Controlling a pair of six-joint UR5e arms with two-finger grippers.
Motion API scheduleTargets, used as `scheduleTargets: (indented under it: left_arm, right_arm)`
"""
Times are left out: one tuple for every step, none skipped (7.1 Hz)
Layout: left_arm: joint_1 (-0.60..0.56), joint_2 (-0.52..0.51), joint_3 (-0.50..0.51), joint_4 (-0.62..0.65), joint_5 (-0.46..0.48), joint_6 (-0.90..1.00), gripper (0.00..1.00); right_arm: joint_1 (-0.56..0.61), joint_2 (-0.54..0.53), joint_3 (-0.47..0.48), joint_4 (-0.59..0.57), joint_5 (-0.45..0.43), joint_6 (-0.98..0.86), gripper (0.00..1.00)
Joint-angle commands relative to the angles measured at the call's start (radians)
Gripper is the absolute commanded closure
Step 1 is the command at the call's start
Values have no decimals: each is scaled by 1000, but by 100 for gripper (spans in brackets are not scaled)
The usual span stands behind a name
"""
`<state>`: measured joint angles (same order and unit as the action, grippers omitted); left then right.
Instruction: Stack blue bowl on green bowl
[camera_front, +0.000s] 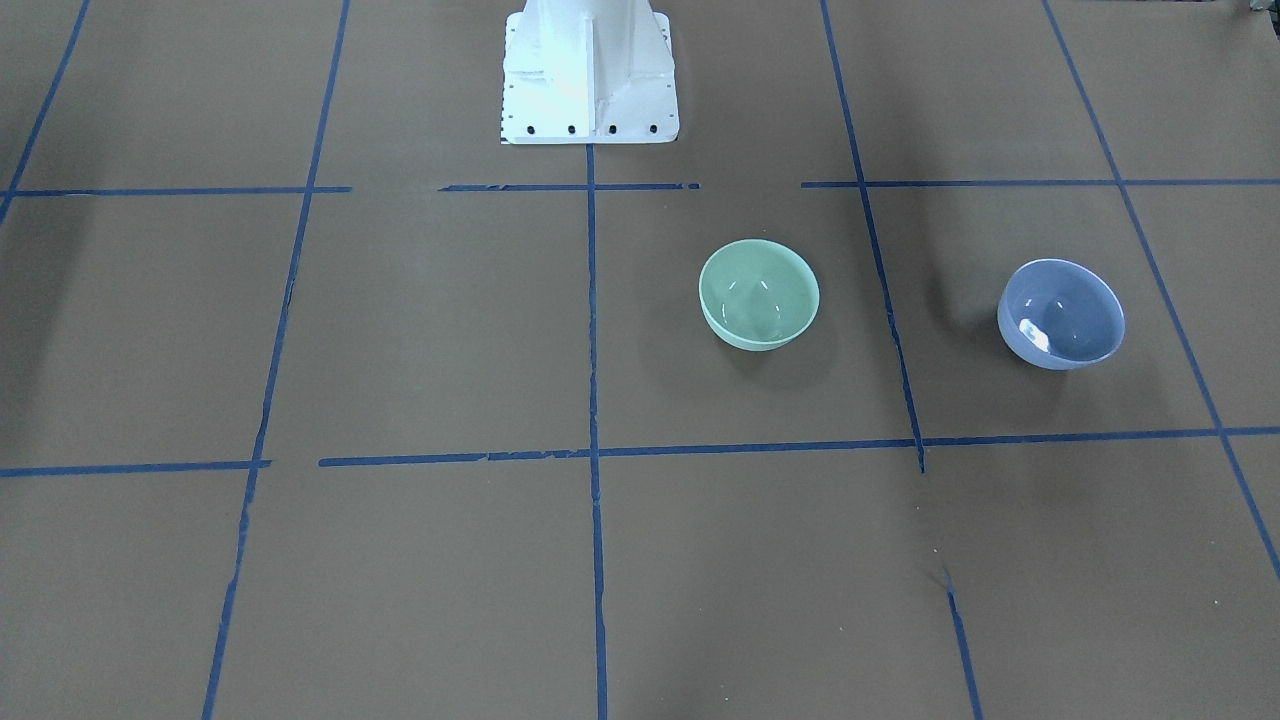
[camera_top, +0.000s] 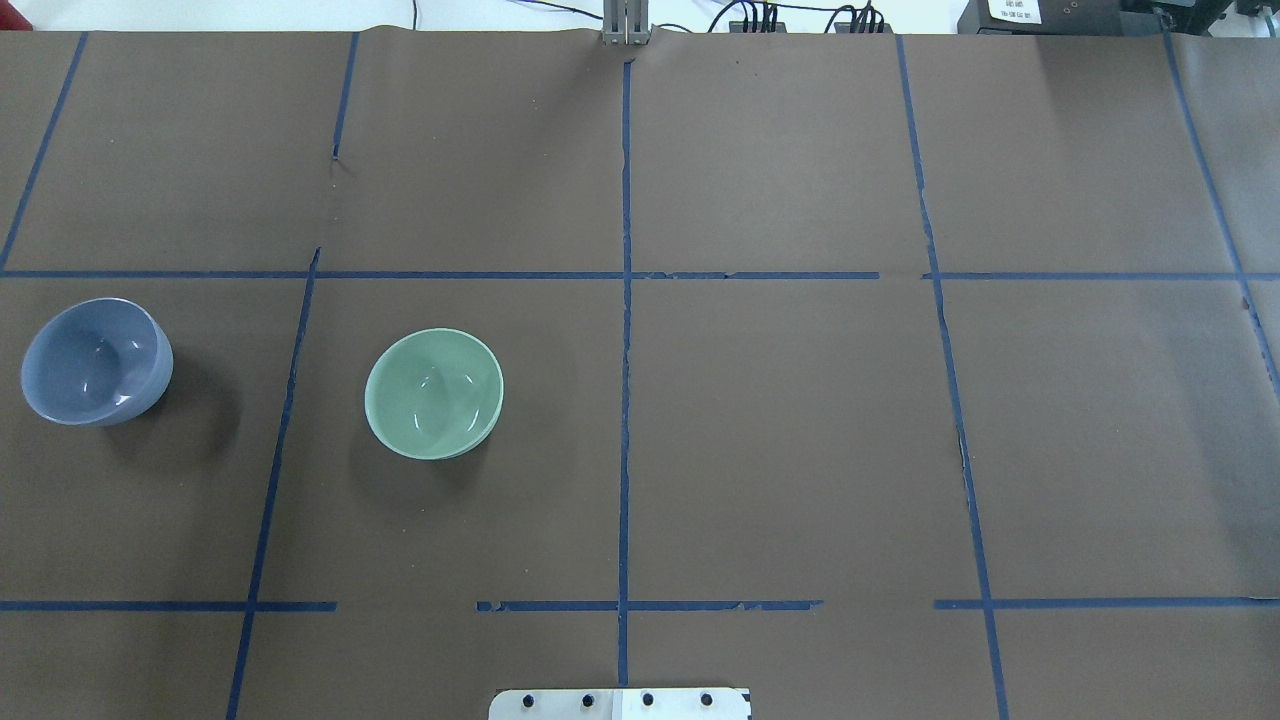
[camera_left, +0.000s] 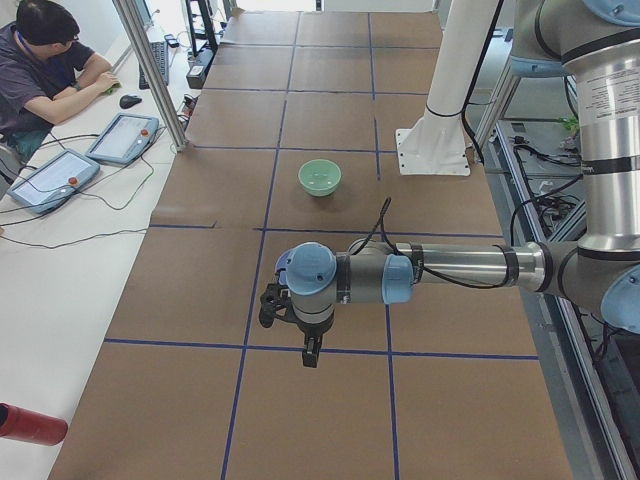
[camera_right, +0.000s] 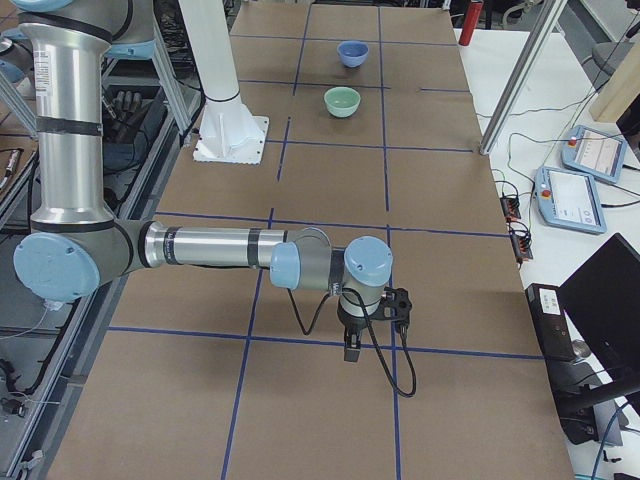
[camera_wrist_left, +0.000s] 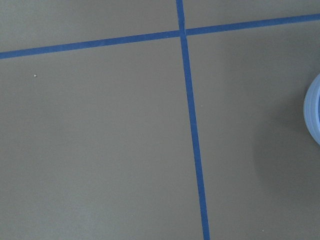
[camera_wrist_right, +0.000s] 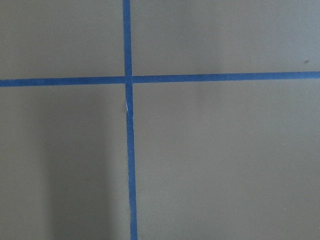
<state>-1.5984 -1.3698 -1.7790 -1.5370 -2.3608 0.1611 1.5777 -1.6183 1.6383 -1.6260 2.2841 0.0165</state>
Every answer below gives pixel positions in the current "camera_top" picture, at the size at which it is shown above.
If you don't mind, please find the blue ceramic bowl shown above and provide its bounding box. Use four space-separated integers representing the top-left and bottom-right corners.
20 297 174 427

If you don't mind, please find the green ceramic bowl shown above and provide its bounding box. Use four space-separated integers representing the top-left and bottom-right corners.
364 328 506 461

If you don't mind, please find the black power strip left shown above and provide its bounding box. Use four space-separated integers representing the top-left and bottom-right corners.
724 1 785 35

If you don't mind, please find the black power strip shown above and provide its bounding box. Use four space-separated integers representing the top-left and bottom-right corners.
824 1 893 35
724 1 785 35

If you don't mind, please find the black power strip right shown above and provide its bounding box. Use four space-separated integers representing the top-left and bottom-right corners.
824 1 893 35

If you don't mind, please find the black computer box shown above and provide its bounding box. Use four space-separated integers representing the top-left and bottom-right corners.
956 1 1164 37

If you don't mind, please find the aluminium frame post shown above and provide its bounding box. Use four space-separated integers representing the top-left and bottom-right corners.
602 0 652 46

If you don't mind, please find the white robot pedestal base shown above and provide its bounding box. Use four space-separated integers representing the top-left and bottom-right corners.
488 687 753 719

